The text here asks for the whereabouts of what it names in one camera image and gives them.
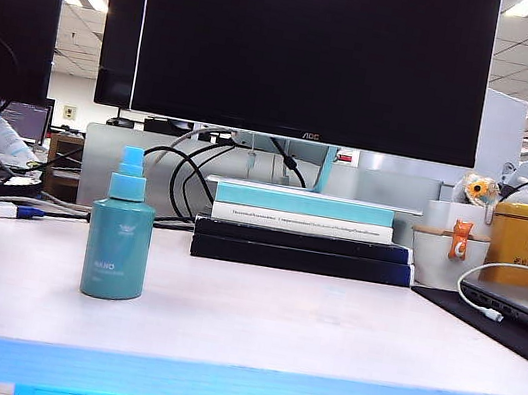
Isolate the teal spray bottle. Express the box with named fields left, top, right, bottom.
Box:
left=77, top=140, right=167, bottom=306

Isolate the white book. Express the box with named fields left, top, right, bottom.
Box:
left=209, top=198, right=396, bottom=248

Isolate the teal hardcover book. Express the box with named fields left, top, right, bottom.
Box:
left=214, top=182, right=397, bottom=232

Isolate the black AOC monitor with stand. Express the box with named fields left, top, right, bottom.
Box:
left=117, top=0, right=504, bottom=226

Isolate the white mug with fox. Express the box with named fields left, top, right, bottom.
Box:
left=404, top=224, right=492, bottom=297

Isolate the white desk organizer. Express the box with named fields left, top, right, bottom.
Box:
left=423, top=182, right=499, bottom=241

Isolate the orange cat figurine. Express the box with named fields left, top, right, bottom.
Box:
left=445, top=217, right=475, bottom=264

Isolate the brown wooden cabinet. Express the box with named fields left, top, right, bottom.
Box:
left=39, top=130, right=89, bottom=206

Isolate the sunflower plush toy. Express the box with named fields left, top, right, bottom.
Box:
left=459, top=171, right=505, bottom=213

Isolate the narrow black monitor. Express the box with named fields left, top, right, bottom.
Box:
left=90, top=0, right=149, bottom=110

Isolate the white partition board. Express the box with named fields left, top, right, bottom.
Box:
left=471, top=87, right=528, bottom=195

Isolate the yellow tin box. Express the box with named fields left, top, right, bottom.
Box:
left=480, top=198, right=528, bottom=289

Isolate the white squeeze tube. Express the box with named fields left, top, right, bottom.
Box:
left=0, top=116, right=44, bottom=166

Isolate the black monitor cable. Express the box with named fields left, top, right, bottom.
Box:
left=133, top=117, right=314, bottom=245

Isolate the grey cable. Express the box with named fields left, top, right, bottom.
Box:
left=152, top=117, right=234, bottom=177

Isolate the blue VGA connector cable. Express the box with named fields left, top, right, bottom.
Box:
left=14, top=200, right=93, bottom=231

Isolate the white USB cable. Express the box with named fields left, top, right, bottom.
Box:
left=451, top=254, right=528, bottom=328

